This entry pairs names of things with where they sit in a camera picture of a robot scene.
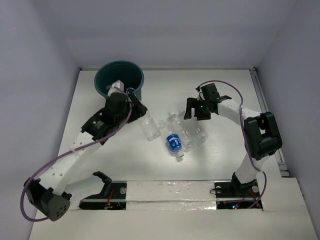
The silver foil strip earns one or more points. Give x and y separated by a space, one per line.
170 196

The blue label bottle white cap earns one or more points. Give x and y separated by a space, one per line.
172 140

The dark green plastic bin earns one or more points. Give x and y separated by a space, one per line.
129 73

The clear ribbed bottle white cap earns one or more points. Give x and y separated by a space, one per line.
196 132

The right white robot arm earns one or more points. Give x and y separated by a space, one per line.
259 129

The clear crushed bottle white cap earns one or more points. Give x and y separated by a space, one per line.
181 130

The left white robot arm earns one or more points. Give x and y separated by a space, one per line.
45 189

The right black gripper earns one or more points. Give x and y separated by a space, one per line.
191 102

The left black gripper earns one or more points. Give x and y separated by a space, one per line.
137 107

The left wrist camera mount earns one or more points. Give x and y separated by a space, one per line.
116 87

